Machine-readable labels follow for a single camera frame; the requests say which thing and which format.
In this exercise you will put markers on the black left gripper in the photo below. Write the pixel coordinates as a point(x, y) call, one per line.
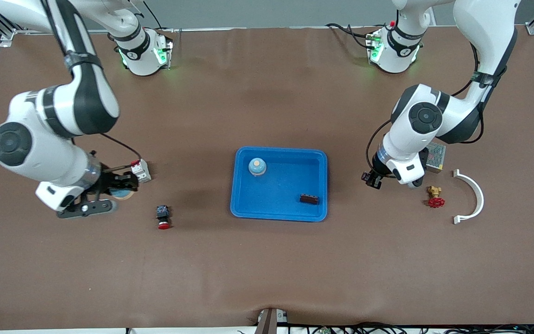
point(377, 169)

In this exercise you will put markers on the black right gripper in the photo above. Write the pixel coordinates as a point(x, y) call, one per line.
point(107, 182)

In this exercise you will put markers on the blue bell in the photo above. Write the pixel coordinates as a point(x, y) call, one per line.
point(257, 167)
point(123, 195)

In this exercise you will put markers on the dark brown relay block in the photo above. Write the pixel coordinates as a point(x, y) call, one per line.
point(309, 199)

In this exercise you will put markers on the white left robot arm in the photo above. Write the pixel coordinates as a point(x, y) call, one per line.
point(415, 139)

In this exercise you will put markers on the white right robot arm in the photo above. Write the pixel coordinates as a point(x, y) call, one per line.
point(40, 153)

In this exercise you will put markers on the blue plastic tray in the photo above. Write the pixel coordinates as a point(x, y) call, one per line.
point(278, 195)

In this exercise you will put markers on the white red circuit breaker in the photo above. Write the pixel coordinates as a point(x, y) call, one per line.
point(143, 174)

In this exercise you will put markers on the red emergency stop button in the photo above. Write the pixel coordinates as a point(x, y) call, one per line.
point(163, 215)

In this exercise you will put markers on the metal mesh power supply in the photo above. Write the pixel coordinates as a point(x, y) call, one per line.
point(436, 157)

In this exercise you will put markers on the grey metal bracket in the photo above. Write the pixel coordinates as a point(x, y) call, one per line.
point(270, 322)

